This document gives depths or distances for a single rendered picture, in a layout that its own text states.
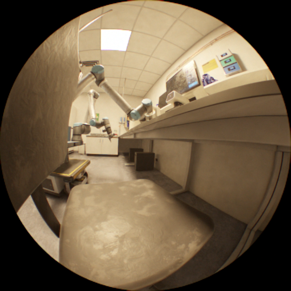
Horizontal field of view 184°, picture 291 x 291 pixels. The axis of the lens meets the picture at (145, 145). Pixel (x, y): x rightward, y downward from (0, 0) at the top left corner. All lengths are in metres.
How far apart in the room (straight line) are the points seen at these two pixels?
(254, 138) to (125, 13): 2.11
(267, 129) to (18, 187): 0.34
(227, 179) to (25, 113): 1.19
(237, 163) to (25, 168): 1.14
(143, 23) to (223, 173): 2.49
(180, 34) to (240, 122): 2.12
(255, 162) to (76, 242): 1.08
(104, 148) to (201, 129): 3.19
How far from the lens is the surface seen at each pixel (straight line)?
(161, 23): 2.11
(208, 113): 0.16
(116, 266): 0.21
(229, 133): 0.18
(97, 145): 3.32
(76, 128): 1.41
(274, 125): 0.18
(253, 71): 0.93
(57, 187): 1.16
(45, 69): 0.22
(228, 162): 1.03
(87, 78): 0.89
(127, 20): 2.13
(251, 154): 0.98
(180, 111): 0.17
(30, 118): 0.19
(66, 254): 0.24
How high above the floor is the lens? 0.68
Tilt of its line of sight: 4 degrees down
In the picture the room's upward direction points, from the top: 3 degrees clockwise
